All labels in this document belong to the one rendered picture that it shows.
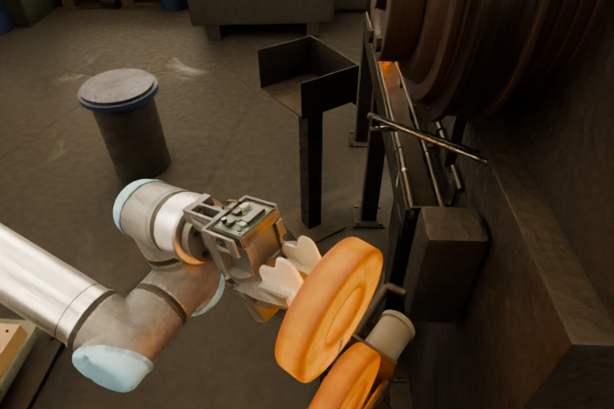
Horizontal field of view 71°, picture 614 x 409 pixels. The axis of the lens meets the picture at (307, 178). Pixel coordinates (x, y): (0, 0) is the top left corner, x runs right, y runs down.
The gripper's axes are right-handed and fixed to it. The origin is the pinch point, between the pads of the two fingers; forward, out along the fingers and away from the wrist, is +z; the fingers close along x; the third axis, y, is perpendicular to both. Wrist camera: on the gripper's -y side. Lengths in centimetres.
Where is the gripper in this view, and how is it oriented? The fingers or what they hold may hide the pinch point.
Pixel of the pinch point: (332, 297)
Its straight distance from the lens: 46.0
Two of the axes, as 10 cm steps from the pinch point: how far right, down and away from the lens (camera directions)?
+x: 6.1, -5.2, 6.0
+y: -2.2, -8.4, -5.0
